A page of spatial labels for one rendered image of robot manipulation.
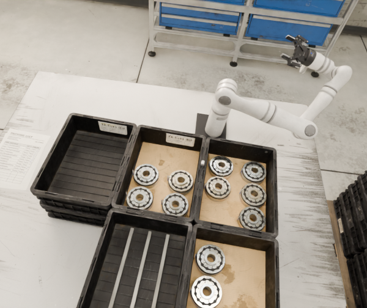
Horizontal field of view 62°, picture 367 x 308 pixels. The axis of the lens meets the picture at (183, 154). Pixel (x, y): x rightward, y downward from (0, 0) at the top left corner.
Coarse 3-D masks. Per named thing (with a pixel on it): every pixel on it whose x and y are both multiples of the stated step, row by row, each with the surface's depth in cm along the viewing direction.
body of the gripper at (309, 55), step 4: (296, 48) 138; (300, 48) 138; (308, 48) 139; (296, 52) 137; (300, 52) 138; (304, 52) 138; (308, 52) 137; (312, 52) 136; (304, 56) 138; (308, 56) 136; (312, 56) 136; (296, 60) 139; (300, 60) 138; (304, 60) 138; (308, 60) 137; (312, 60) 137; (304, 64) 140; (308, 64) 139
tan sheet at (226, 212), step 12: (240, 168) 133; (204, 180) 128; (228, 180) 129; (240, 180) 130; (264, 180) 131; (204, 192) 125; (204, 204) 122; (216, 204) 122; (228, 204) 123; (240, 204) 123; (264, 204) 124; (204, 216) 119; (216, 216) 119; (228, 216) 120; (264, 228) 118
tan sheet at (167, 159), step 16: (144, 144) 137; (144, 160) 132; (160, 160) 133; (176, 160) 133; (192, 160) 134; (144, 176) 127; (160, 176) 128; (192, 176) 129; (160, 192) 123; (192, 192) 125; (160, 208) 119
